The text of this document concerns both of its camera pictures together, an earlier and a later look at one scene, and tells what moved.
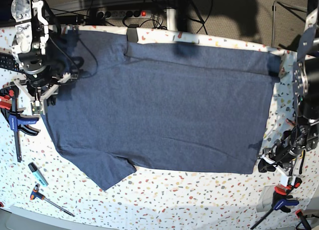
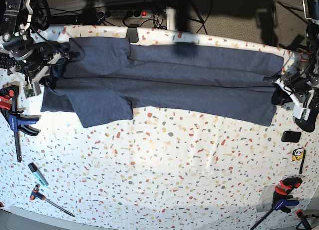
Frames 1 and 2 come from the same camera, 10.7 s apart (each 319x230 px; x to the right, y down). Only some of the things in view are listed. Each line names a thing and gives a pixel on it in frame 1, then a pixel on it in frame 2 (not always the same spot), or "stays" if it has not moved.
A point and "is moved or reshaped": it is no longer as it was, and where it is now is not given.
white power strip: (123, 14) stays
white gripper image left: (37, 103) → (47, 81)
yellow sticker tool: (301, 156) stays
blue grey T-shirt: (163, 106) is moved or reshaped
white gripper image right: (285, 169) → (280, 97)
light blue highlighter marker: (33, 168) stays
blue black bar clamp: (7, 105) stays
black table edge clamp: (132, 33) stays
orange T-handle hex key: (35, 193) stays
